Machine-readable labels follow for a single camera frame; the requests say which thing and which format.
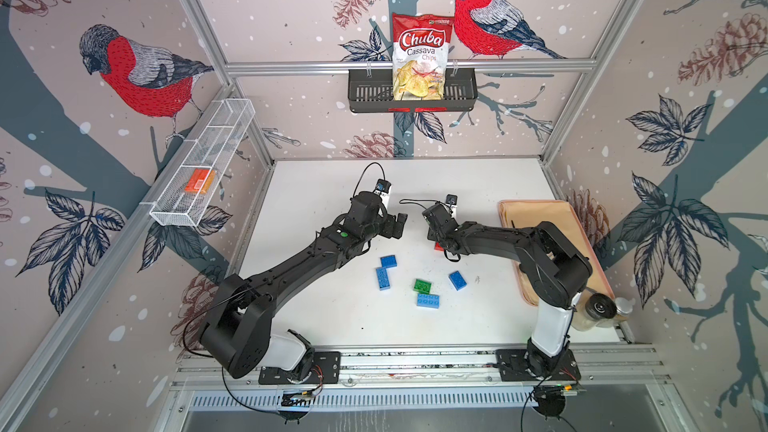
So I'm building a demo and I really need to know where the light blue long lego brick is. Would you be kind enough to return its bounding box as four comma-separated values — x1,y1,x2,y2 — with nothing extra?
416,293,440,309

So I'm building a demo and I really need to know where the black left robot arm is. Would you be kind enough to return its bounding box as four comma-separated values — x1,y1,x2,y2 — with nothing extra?
195,179,407,381

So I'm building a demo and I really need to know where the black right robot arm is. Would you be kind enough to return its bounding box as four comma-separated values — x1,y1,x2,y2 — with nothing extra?
422,202,592,379

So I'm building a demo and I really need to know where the small blue lego brick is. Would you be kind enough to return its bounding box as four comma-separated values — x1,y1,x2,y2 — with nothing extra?
380,255,398,269

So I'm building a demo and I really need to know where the blue square lego brick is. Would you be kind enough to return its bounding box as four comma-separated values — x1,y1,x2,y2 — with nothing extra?
448,271,467,291

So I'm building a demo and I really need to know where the green lego brick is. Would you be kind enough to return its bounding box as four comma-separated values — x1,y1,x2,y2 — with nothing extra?
413,279,432,294

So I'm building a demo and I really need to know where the tan wooden tray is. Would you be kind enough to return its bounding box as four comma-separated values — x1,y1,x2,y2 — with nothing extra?
498,200,616,299

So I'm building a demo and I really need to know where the clear bottle black cap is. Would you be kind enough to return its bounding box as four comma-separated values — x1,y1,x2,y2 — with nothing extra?
571,293,634,332

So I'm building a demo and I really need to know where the Chuba cassava chips bag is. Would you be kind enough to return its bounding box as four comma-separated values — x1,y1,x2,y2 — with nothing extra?
391,14,453,101

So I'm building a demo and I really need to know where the orange red block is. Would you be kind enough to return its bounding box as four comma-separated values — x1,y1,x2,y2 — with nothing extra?
184,168,216,195

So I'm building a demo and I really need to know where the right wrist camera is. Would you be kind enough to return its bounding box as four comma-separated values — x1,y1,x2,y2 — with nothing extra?
445,194,458,217

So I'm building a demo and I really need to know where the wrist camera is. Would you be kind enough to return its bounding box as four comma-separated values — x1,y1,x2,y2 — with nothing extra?
373,178,391,208
445,194,458,217

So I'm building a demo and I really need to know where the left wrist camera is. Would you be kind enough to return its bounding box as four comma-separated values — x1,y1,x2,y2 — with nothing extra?
373,178,391,208

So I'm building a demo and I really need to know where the black wire basket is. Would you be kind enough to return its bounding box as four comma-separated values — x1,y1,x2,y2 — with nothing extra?
347,68,478,113

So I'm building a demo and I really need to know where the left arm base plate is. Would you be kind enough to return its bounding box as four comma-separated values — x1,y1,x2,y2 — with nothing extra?
258,351,341,386

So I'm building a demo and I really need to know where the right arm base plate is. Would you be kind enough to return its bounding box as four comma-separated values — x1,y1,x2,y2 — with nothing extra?
495,348,581,382

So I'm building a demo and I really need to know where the white wire shelf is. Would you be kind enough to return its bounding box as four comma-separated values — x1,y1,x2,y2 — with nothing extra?
149,98,255,227

